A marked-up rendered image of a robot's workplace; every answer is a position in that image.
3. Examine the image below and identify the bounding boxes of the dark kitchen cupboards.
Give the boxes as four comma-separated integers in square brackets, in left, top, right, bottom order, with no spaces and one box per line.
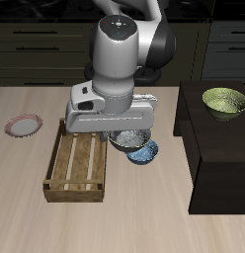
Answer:
[0,0,245,88]

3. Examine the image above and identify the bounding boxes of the green bowl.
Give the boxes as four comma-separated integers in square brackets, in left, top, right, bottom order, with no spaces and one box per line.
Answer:
[202,87,245,122]

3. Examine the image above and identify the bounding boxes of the wooden slat tray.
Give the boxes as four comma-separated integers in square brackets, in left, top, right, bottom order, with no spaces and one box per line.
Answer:
[42,117,109,204]

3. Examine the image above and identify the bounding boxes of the small pink fluted dish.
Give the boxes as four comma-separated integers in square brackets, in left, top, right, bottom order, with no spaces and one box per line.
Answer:
[4,113,43,138]

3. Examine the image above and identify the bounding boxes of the black bowl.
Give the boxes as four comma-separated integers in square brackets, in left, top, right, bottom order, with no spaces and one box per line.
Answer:
[108,128,153,153]

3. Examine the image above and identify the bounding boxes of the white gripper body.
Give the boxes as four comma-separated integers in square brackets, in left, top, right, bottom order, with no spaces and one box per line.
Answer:
[64,93,159,134]

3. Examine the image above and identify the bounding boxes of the blue bowl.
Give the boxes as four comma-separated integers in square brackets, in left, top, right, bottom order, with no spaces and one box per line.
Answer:
[125,138,160,166]

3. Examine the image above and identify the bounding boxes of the dark wooden cabinet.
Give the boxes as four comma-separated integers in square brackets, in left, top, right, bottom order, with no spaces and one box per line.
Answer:
[172,79,245,215]

